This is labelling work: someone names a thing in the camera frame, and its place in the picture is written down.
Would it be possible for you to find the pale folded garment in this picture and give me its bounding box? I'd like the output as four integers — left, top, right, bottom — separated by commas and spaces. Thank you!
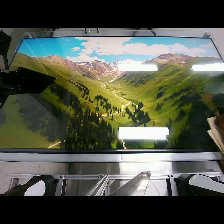
206, 114, 224, 155

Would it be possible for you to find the silver frame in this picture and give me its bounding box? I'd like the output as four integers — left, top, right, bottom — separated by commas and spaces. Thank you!
0, 27, 224, 197

